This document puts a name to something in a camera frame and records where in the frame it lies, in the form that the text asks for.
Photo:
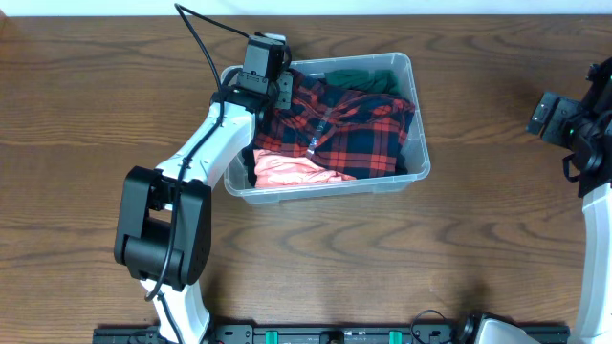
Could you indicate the clear plastic storage bin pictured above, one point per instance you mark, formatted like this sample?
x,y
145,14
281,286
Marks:
x,y
415,153

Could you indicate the red navy plaid shirt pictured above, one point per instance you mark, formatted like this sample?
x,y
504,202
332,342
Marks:
x,y
352,132

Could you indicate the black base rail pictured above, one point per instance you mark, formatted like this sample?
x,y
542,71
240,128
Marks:
x,y
247,334

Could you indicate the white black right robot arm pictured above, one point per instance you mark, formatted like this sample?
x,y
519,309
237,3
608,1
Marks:
x,y
583,127

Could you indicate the pink garment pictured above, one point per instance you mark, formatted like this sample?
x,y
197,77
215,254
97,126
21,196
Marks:
x,y
274,170

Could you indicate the dark green garment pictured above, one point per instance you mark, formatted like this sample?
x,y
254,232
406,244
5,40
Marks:
x,y
374,82

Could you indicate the large black garment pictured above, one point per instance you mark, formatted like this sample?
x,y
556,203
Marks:
x,y
249,164

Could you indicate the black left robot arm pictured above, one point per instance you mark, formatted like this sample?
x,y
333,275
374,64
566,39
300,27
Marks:
x,y
164,227

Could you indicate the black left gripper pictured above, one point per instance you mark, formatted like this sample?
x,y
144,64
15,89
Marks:
x,y
285,89

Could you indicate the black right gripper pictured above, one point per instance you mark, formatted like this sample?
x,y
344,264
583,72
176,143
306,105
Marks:
x,y
571,111

